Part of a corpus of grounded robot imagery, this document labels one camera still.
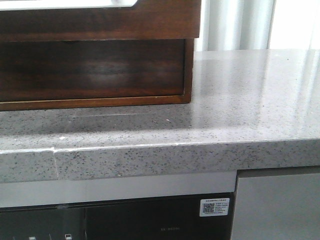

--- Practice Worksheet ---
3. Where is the wooden drawer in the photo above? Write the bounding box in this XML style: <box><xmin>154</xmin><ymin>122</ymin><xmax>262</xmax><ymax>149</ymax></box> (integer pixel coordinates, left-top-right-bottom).
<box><xmin>0</xmin><ymin>38</ymin><xmax>186</xmax><ymax>102</ymax></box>
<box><xmin>0</xmin><ymin>0</ymin><xmax>201</xmax><ymax>42</ymax></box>

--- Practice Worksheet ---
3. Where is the dark wooden drawer cabinet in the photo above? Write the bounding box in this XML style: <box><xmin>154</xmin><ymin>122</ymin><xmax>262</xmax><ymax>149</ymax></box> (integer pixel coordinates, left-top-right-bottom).
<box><xmin>0</xmin><ymin>36</ymin><xmax>195</xmax><ymax>111</ymax></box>

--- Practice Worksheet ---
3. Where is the black built-in appliance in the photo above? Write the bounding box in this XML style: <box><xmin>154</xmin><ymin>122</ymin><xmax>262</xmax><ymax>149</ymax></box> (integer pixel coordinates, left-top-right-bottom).
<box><xmin>0</xmin><ymin>171</ymin><xmax>237</xmax><ymax>240</ymax></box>

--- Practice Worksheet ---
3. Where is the white QR code sticker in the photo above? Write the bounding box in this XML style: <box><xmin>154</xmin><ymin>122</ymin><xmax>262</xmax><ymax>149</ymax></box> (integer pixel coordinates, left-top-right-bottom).
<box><xmin>199</xmin><ymin>197</ymin><xmax>231</xmax><ymax>217</ymax></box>

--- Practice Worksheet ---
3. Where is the white sheer curtain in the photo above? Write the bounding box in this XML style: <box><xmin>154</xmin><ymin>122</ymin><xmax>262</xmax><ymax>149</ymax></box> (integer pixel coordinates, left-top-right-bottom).
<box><xmin>195</xmin><ymin>0</ymin><xmax>320</xmax><ymax>52</ymax></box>

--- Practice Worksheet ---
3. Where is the grey cabinet door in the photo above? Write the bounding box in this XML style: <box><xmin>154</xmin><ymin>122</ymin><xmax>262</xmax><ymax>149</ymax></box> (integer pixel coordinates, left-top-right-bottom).
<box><xmin>231</xmin><ymin>166</ymin><xmax>320</xmax><ymax>240</ymax></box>

